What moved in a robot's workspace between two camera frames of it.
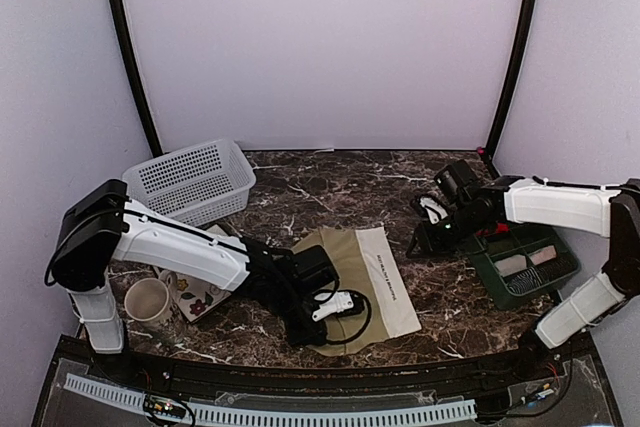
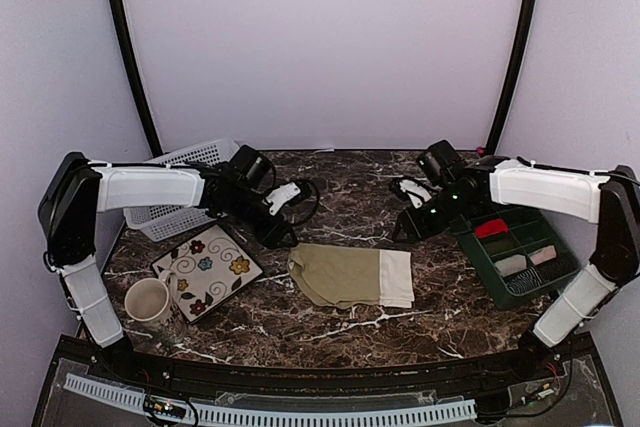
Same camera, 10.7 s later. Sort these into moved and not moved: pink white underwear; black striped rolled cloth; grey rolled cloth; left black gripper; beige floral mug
Moved: left black gripper
Not moved: pink white underwear; black striped rolled cloth; grey rolled cloth; beige floral mug
